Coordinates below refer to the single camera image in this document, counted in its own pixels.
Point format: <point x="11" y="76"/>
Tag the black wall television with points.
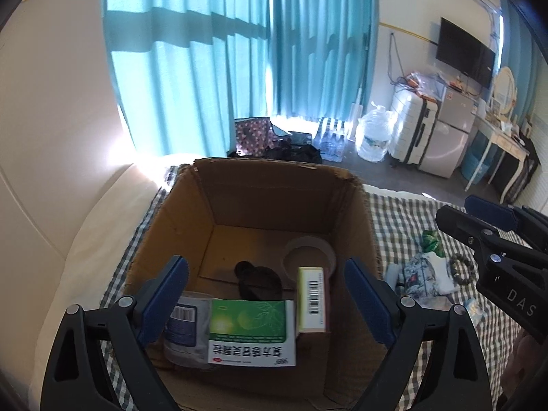
<point x="462" y="55"/>

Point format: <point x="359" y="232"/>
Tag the large clear water jug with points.
<point x="374" y="137"/>

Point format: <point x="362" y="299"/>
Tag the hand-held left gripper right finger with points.
<point x="370" y="304"/>

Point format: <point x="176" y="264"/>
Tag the pack of water bottles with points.
<point x="332" y="143"/>

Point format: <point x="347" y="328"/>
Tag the silver small fridge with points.
<point x="449" y="145"/>

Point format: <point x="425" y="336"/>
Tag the green white medicine box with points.
<point x="248" y="325"/>

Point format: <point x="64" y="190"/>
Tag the person's right hand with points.
<point x="520" y="364"/>

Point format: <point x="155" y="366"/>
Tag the black rounded object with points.
<point x="257" y="282"/>

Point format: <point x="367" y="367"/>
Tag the white suitcase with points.
<point x="409" y="128"/>

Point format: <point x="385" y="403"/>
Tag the brown cardboard box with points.
<point x="239" y="197"/>

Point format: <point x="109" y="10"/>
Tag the white tape roll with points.
<point x="291" y="248"/>

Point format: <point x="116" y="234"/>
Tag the teal curtain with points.
<point x="513" y="38"/>
<point x="192" y="72"/>

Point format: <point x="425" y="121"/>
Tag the black clothes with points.
<point x="524" y="171"/>

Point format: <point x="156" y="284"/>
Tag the plastic wrapper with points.
<point x="417" y="272"/>

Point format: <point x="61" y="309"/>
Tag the yellow green scouring sponge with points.
<point x="310" y="304"/>

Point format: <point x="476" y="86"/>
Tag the small light blue packet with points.
<point x="473" y="308"/>

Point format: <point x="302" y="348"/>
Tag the white dressing table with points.
<point x="505" y="141"/>

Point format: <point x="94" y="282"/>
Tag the oval white mirror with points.
<point x="505" y="87"/>

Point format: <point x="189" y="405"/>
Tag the white pole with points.
<point x="355" y="111"/>

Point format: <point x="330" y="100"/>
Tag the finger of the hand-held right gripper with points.
<point x="462" y="224"/>
<point x="492" y="212"/>

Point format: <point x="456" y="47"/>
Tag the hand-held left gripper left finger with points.
<point x="165" y="304"/>

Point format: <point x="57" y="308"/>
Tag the blue plastic basket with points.
<point x="473" y="165"/>

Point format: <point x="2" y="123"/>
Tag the floral fabric bag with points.
<point x="252" y="135"/>

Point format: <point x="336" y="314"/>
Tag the clear plastic bag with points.
<point x="421" y="83"/>

